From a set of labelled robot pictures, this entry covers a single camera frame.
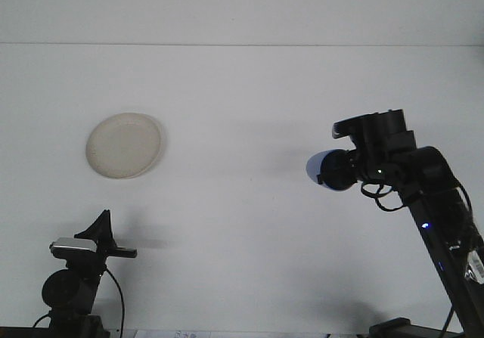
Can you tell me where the pale blue cup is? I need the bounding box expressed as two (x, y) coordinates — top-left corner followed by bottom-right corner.
(305, 148), (359, 193)

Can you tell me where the pale round plate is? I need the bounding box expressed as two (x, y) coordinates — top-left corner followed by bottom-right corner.
(85, 111), (166, 181)

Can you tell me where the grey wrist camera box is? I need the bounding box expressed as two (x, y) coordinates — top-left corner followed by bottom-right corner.
(49, 237), (98, 259)
(331, 114), (365, 141)

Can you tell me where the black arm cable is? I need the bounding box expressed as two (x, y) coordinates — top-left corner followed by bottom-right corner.
(359, 178), (476, 333)
(102, 268), (126, 334)

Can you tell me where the short black cable loop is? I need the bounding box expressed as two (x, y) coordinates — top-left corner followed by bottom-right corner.
(32, 312), (52, 329)

